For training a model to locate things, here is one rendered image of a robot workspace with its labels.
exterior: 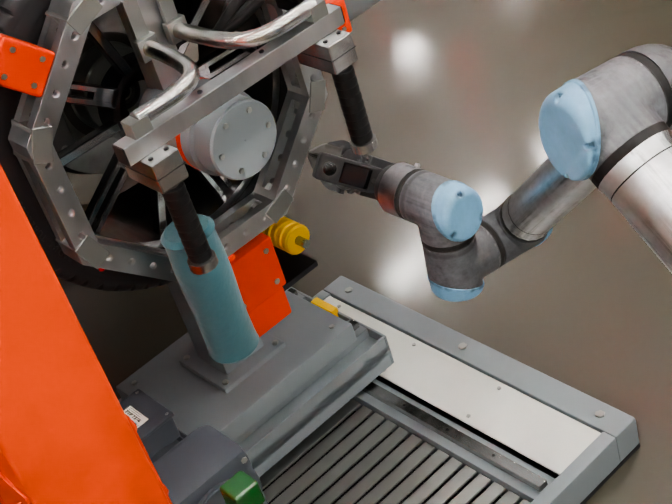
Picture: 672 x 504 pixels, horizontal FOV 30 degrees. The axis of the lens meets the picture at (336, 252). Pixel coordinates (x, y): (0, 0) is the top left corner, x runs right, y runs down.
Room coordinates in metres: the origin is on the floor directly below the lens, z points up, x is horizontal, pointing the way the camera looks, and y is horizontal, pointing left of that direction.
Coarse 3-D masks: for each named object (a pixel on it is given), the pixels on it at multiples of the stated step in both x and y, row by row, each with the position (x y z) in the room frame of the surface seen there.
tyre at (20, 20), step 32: (0, 0) 1.81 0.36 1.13; (32, 0) 1.81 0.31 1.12; (0, 32) 1.78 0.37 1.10; (32, 32) 1.80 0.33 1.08; (0, 96) 1.75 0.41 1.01; (0, 128) 1.74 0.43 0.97; (0, 160) 1.73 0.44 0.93; (32, 192) 1.74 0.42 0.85; (32, 224) 1.73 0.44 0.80; (64, 256) 1.74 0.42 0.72; (96, 288) 1.77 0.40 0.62; (128, 288) 1.79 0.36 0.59
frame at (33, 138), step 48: (96, 0) 1.77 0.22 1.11; (48, 48) 1.76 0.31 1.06; (48, 96) 1.70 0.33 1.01; (288, 96) 1.97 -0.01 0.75; (48, 144) 1.68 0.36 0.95; (288, 144) 1.91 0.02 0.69; (48, 192) 1.67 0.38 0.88; (288, 192) 1.88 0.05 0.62; (96, 240) 1.69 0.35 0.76; (240, 240) 1.81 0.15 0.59
